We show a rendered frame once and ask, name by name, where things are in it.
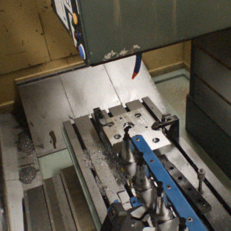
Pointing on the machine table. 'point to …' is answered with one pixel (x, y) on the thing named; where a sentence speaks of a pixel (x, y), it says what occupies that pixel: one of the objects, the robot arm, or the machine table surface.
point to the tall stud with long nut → (200, 179)
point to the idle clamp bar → (187, 190)
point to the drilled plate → (164, 146)
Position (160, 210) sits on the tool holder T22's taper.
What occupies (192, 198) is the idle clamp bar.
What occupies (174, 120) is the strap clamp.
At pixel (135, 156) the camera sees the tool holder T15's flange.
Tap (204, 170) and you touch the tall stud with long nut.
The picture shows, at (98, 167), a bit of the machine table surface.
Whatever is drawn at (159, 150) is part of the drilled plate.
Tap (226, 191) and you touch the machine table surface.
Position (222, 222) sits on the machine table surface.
